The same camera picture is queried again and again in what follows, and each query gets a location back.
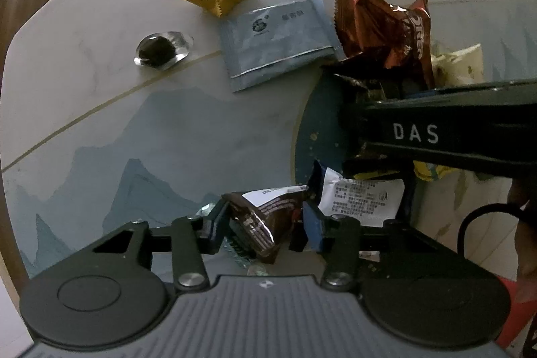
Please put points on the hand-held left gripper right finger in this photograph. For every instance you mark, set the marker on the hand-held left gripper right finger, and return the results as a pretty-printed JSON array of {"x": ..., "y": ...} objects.
[{"x": 314, "y": 230}]

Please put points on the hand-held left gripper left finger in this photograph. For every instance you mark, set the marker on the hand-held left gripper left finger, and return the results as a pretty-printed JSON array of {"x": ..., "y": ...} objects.
[{"x": 214, "y": 230}]

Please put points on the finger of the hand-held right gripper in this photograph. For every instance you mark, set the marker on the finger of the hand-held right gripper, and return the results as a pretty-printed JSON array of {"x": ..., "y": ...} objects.
[{"x": 390, "y": 89}]

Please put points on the dark brown snack packet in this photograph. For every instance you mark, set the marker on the dark brown snack packet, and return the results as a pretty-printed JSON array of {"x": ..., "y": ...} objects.
[{"x": 251, "y": 223}]

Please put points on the white and navy snack packet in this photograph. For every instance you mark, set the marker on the white and navy snack packet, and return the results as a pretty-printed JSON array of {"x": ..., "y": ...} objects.
[{"x": 360, "y": 196}]

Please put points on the reddish brown cookie packet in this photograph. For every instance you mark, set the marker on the reddish brown cookie packet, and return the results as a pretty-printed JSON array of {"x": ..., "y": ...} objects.
[{"x": 369, "y": 22}]

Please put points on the person's right forearm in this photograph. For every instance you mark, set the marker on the person's right forearm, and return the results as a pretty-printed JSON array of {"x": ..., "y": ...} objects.
[{"x": 526, "y": 240}]

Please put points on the clear candy wrapper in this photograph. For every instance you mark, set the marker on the clear candy wrapper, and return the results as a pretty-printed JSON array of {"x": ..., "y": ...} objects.
[{"x": 237, "y": 255}]

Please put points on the yellow snack packet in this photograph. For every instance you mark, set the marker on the yellow snack packet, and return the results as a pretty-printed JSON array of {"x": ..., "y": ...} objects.
[{"x": 430, "y": 172}]

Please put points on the cream snack packet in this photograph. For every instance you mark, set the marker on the cream snack packet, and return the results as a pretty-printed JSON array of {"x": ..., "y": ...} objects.
[{"x": 459, "y": 66}]

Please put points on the grey-blue flat packet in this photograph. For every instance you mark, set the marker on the grey-blue flat packet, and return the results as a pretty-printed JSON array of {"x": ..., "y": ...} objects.
[{"x": 277, "y": 41}]

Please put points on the clear wrapped dark candy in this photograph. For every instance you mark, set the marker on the clear wrapped dark candy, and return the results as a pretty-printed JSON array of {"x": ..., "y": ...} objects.
[{"x": 157, "y": 49}]

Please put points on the red object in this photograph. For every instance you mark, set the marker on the red object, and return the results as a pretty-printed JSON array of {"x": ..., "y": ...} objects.
[{"x": 514, "y": 320}]

